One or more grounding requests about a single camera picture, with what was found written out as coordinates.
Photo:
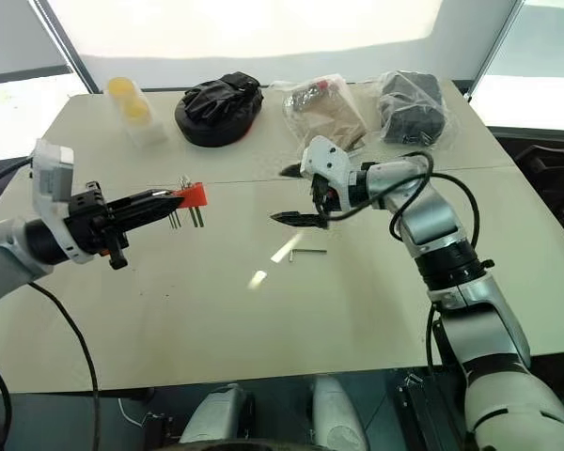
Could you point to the dark window frame bar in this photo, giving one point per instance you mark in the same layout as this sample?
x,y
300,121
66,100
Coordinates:
x,y
68,51
496,44

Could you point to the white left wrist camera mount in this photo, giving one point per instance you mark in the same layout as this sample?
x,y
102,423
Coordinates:
x,y
51,178

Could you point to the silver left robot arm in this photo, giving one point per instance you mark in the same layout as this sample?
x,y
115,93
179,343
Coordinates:
x,y
9,256

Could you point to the plastic bag with brown contents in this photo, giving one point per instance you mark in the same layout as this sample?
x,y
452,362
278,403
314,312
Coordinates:
x,y
326,113

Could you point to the short steel hex key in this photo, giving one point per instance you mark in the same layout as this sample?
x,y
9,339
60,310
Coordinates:
x,y
183,181

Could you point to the plastic bag with black contents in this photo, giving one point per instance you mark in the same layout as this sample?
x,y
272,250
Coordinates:
x,y
413,108

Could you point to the clear box with yellow rolls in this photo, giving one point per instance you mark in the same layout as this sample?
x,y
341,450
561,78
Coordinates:
x,y
136,110

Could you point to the silver L-shaped hex key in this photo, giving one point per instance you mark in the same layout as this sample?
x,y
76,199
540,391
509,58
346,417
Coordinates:
x,y
310,252

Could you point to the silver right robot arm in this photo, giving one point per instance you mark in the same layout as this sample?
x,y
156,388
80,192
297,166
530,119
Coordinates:
x,y
479,300

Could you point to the black metal frame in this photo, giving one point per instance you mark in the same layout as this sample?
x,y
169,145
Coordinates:
x,y
423,413

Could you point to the black padded glove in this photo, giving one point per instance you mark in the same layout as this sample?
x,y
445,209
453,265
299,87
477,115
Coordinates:
x,y
221,110

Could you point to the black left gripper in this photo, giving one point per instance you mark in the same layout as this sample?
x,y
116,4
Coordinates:
x,y
91,221

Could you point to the black chair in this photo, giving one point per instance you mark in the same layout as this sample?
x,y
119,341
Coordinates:
x,y
554,188

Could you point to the grey rounded robot leg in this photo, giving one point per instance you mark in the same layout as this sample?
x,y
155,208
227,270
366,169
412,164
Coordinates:
x,y
216,415
336,413

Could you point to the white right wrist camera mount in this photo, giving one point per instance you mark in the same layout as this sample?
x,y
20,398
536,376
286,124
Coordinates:
x,y
326,157

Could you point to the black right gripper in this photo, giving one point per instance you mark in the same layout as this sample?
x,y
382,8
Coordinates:
x,y
324,195

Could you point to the red hex key holder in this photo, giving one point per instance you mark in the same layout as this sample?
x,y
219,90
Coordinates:
x,y
196,193

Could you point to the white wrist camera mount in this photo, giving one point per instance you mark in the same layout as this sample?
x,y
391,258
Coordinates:
x,y
51,178
326,157

